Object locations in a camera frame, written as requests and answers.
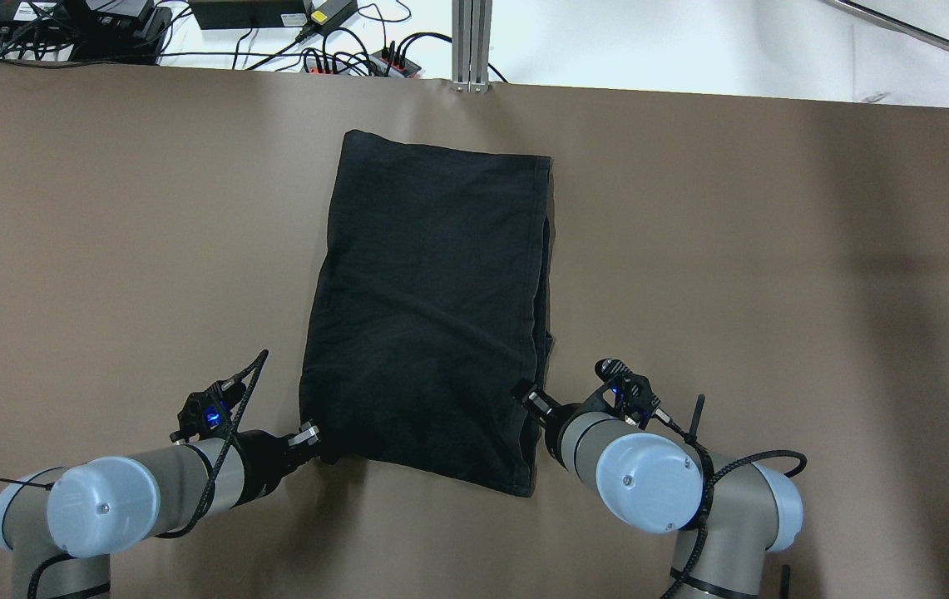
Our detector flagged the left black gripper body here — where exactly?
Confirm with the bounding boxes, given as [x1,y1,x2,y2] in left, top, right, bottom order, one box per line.
[170,379,304,504]

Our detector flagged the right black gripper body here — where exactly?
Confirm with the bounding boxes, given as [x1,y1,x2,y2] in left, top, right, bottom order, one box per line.
[542,358,663,463]

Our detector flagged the black t-shirt with logo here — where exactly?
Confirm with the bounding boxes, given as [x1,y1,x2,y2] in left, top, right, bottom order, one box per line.
[299,130,553,498]

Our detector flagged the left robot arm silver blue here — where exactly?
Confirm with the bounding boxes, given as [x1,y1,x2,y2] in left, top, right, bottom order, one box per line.
[0,376,323,598]

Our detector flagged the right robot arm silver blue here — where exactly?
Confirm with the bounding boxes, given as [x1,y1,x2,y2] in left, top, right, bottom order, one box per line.
[512,358,808,598]

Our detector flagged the grey orange usb hub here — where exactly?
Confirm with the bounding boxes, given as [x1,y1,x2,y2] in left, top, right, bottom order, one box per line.
[370,46,423,79]
[300,50,345,75]

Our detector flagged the aluminium frame cage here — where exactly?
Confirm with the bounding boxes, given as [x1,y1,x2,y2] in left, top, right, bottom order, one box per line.
[451,0,492,94]

